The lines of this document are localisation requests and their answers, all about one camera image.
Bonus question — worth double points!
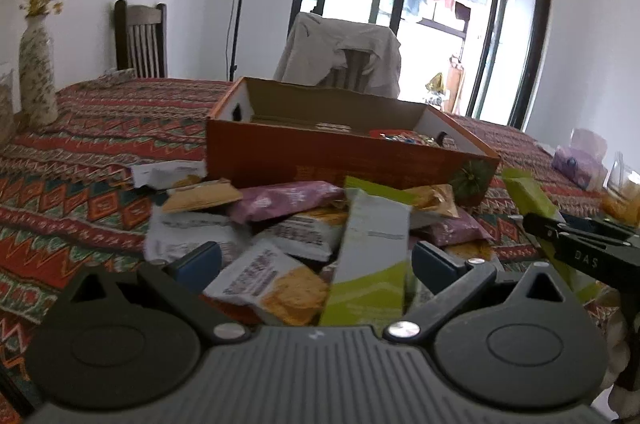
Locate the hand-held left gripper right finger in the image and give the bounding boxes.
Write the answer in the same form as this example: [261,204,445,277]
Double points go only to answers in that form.
[384,241,583,347]

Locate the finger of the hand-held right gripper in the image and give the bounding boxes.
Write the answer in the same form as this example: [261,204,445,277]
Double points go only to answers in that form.
[522,213,568,255]

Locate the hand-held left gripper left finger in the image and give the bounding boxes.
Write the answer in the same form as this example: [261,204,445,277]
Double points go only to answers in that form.
[65,241,251,346]

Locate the lime green snack packet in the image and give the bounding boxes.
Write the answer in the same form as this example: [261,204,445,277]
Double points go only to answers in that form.
[501,168,606,300]

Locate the green white snack packet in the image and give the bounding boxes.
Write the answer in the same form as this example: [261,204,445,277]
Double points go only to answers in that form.
[319,189,413,327]

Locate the pile of snack packets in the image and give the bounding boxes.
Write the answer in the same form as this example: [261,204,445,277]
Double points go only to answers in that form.
[131,161,616,330]

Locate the orange cardboard box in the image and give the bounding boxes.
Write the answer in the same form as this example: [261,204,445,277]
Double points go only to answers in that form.
[205,76,502,207]

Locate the person's right forearm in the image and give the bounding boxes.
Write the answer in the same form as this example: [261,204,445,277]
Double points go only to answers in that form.
[606,291,640,424]

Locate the clear glass cup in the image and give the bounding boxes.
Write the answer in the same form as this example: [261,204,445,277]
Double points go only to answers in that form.
[602,151,640,225]

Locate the purple tissue pack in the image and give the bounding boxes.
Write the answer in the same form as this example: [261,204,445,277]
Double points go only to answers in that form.
[551,129,608,191]

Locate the small colourful candy packets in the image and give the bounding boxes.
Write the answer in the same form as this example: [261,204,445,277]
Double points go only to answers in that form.
[370,129,446,148]

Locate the patterned red tablecloth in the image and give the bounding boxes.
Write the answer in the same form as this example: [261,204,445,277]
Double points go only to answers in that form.
[0,76,640,424]

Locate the wooden board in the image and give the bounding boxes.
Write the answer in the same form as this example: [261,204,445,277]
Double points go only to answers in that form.
[447,56,466,115]

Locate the yellow pointed object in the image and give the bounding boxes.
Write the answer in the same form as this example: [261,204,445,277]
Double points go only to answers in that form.
[425,73,447,106]

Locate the jacket-covered wooden chair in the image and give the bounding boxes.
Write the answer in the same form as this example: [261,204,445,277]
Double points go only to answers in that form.
[327,50,373,91]

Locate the black sliding glass door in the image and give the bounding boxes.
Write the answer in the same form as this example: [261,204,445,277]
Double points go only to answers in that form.
[287,0,556,130]

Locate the speckled white vase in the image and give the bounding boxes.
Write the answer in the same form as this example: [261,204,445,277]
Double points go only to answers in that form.
[19,15,60,127]

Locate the beige jacket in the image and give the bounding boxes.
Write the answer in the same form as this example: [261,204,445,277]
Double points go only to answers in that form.
[274,11,402,100]

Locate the glass jar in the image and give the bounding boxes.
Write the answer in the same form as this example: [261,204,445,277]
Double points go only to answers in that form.
[0,64,16,145]

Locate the dark wooden chair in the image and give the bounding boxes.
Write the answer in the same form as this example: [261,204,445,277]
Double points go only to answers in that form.
[114,0,168,79]

